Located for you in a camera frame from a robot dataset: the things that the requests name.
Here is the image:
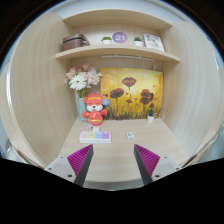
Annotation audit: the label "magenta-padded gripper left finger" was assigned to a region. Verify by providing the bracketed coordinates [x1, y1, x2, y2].
[44, 143, 95, 187]

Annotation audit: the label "teal flower vase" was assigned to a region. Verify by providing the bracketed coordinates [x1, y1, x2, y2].
[77, 97, 89, 122]

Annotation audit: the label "pink and white flower bouquet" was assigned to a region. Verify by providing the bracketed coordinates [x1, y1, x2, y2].
[64, 62, 103, 99]

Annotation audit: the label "red plush toy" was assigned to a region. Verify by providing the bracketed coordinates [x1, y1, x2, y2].
[81, 92, 110, 127]

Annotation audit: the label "yellow poppy painting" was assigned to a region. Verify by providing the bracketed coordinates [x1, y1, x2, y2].
[100, 67, 164, 120]

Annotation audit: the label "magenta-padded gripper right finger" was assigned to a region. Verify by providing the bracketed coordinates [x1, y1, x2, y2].
[133, 143, 183, 186]

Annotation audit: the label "small plant in white pot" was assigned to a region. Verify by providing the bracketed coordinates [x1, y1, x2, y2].
[146, 107, 157, 124]

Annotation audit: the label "white power strip coloured sockets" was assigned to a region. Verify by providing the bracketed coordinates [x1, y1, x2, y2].
[78, 130, 112, 145]

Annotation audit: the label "wooden shelf unit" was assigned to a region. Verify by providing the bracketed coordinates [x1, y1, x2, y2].
[54, 8, 181, 63]

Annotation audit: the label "white light bar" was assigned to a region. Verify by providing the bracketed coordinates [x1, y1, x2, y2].
[101, 54, 155, 62]

